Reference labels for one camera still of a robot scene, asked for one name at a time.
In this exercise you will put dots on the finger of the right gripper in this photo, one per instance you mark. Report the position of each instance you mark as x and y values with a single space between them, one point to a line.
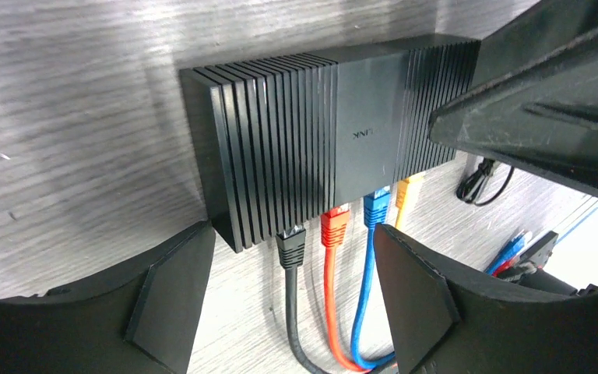
534 99

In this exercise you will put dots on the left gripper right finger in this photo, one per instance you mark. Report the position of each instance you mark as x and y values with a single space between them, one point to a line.
447 317

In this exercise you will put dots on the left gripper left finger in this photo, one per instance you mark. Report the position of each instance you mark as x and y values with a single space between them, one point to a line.
137 316

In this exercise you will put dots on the black power adapter with cord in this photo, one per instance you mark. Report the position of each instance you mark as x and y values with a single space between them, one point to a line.
470 189

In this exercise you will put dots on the black ribbed network switch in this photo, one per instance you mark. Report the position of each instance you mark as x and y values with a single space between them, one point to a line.
281 140

